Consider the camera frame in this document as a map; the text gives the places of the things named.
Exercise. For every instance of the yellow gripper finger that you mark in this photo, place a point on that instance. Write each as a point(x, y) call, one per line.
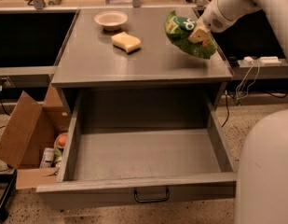
point(200, 34)

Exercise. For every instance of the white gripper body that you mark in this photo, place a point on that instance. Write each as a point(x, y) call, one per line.
point(212, 20)

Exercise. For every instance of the green rice chip bag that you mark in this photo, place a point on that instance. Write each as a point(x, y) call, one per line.
point(178, 29)

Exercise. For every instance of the grey counter cabinet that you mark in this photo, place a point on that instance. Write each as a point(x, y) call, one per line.
point(90, 59)

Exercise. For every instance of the grey open top drawer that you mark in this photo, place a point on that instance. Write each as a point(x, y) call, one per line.
point(122, 140)

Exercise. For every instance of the white power strip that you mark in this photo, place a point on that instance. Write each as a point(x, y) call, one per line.
point(264, 61)

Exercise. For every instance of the yellow sponge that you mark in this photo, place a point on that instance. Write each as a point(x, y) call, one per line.
point(127, 42)

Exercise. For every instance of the beige paper bowl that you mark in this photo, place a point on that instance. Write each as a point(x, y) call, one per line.
point(111, 20)

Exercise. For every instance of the orange round item in box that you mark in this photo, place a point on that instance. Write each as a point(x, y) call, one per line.
point(61, 140)

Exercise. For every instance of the brown cardboard box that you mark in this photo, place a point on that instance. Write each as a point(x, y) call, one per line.
point(31, 129)

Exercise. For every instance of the white can in box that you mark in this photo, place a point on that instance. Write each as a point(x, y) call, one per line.
point(48, 158)

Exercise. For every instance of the black drawer handle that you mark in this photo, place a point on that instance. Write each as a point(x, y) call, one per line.
point(151, 195)

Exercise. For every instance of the black frame leg left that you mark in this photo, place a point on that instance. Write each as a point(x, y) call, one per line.
point(7, 180)

